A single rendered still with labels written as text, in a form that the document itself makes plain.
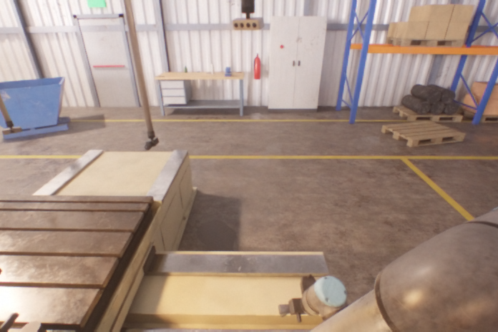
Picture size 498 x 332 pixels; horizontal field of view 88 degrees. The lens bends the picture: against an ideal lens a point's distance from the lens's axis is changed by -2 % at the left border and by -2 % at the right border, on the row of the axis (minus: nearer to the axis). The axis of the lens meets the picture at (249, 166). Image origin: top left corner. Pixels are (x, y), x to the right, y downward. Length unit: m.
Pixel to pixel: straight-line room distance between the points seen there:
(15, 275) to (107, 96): 6.87
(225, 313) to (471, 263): 1.17
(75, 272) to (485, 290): 1.30
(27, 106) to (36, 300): 5.47
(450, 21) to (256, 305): 6.36
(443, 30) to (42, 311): 6.90
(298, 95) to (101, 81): 5.05
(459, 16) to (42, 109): 8.24
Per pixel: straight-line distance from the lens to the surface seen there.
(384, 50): 6.17
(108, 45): 7.77
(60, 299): 1.29
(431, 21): 6.69
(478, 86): 8.17
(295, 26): 6.47
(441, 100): 7.30
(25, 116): 6.63
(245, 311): 1.41
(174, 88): 6.50
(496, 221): 0.44
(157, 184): 2.59
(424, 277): 0.38
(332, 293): 0.90
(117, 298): 1.32
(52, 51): 8.62
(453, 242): 0.40
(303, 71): 6.58
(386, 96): 8.05
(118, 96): 7.94
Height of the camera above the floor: 1.89
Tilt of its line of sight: 28 degrees down
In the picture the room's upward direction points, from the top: straight up
